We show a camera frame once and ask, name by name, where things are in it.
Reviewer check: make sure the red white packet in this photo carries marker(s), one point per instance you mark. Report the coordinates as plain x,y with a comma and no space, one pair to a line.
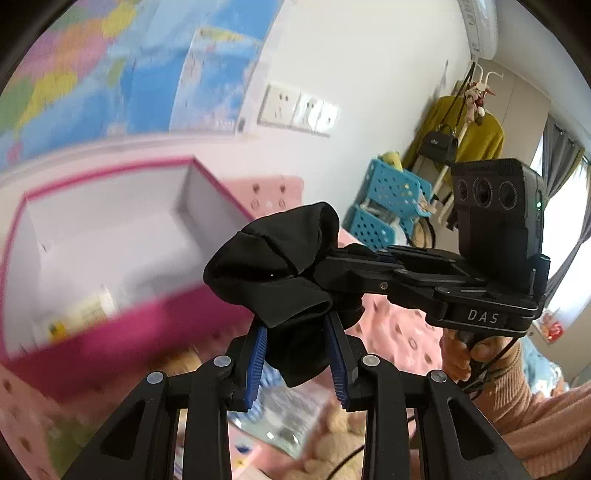
552,330

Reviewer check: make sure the pink printed blanket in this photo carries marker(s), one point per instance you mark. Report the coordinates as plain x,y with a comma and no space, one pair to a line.
406,332

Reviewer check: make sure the beige plush toy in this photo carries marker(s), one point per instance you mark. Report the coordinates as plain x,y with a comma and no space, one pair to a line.
332,443

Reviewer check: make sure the blue white printed packet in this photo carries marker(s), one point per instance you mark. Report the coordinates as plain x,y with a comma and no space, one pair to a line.
286,410

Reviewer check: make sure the white wall socket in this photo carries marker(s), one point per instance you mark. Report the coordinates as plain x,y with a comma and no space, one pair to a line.
278,105

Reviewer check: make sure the yellow garment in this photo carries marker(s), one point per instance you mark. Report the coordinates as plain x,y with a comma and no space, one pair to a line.
480,138

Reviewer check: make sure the light blue bedding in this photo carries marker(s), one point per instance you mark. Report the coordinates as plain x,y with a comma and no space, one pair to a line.
542,364

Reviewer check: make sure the white coat rack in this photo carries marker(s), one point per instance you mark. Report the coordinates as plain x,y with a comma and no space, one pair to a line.
480,81

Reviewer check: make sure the white air conditioner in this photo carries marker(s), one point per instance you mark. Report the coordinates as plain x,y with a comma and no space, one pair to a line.
480,23

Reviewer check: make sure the pink storage box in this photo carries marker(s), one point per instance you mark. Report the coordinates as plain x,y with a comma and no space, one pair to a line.
115,258

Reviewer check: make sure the black cloth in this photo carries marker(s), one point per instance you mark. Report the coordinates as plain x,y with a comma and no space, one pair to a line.
277,258

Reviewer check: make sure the person's right hand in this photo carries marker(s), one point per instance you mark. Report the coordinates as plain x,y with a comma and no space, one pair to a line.
455,357

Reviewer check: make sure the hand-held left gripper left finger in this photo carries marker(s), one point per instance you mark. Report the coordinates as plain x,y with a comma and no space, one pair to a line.
257,357

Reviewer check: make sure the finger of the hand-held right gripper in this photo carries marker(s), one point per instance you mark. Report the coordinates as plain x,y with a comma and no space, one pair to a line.
397,254
364,277

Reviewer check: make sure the grey curtain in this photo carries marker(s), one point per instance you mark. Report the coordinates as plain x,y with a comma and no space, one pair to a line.
556,152

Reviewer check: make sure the black handbag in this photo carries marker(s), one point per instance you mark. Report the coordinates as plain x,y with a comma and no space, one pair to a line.
437,145

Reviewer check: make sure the blue perforated basket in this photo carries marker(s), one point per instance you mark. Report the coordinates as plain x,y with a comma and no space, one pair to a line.
374,226
392,184

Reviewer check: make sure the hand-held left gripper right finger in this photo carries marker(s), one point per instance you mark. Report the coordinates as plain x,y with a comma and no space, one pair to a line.
335,364

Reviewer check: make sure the person's right forearm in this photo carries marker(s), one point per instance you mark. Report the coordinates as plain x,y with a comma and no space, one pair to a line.
545,415

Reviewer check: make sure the colourful wall map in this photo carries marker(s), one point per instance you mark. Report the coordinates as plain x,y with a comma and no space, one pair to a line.
115,69

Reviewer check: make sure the yellow white packet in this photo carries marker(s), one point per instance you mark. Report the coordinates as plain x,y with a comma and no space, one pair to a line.
78,318

